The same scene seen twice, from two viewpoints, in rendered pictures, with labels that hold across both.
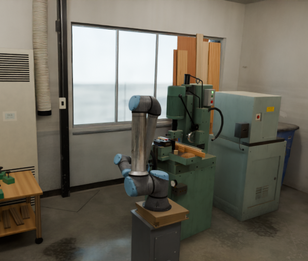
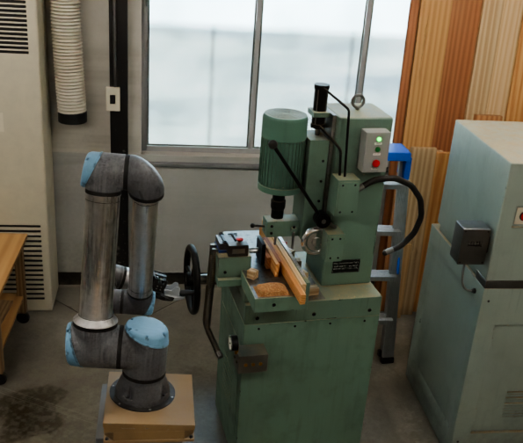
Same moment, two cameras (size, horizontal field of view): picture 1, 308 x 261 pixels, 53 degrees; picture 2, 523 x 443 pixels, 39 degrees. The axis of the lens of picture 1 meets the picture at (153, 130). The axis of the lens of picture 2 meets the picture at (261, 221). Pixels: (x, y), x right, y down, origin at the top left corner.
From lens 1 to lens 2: 1.45 m
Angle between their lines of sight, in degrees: 25
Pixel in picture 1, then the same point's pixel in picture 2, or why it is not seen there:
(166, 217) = (131, 428)
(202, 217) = (332, 425)
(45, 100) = (69, 92)
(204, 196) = (339, 381)
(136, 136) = (86, 245)
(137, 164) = (85, 304)
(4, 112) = not seen: outside the picture
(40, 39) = not seen: outside the picture
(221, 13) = not seen: outside the picture
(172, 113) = (265, 178)
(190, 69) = (460, 32)
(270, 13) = not seen: outside the picture
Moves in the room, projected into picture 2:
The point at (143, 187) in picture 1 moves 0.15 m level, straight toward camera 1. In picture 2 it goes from (90, 353) to (62, 376)
